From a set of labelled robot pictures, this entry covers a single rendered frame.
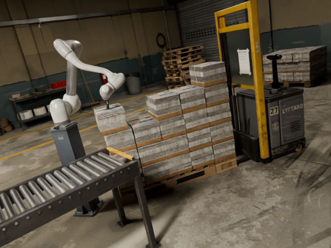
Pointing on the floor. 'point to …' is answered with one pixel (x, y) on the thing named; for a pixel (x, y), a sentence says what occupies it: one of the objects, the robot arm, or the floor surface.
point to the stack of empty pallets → (175, 54)
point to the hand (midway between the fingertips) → (106, 102)
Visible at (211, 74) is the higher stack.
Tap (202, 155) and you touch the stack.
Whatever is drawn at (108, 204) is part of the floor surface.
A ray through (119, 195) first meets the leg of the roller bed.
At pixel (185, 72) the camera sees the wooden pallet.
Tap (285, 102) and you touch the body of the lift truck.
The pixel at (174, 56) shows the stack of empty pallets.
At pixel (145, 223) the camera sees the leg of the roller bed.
